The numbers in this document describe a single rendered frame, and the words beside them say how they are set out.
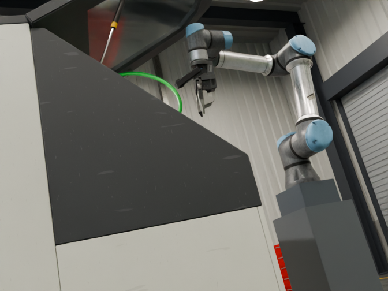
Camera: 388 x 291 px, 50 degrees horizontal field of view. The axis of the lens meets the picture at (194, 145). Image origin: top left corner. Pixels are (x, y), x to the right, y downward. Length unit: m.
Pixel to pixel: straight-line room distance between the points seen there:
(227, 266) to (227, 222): 0.12
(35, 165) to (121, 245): 0.32
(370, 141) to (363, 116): 0.52
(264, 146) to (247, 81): 1.76
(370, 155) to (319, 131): 7.29
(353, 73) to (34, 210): 8.05
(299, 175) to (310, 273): 0.39
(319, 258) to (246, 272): 0.51
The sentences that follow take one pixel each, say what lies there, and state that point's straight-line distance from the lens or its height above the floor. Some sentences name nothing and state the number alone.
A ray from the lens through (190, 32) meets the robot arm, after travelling 1.70.
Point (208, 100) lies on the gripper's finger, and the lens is 1.62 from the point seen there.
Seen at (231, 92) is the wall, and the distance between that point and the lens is 10.26.
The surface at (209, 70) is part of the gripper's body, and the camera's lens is 1.67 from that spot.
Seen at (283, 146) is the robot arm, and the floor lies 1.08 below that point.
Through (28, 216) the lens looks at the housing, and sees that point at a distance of 1.17.
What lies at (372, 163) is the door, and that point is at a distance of 8.98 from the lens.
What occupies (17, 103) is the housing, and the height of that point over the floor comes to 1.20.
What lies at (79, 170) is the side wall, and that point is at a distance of 1.19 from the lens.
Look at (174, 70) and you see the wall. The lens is 9.90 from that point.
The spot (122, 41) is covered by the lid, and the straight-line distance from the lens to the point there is 1.88.
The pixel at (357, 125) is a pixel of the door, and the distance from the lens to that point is 9.18.
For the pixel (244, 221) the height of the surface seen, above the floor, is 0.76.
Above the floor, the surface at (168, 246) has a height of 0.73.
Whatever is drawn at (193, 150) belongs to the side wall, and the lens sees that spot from 1.23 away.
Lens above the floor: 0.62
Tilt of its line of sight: 18 degrees up
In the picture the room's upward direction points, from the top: 13 degrees counter-clockwise
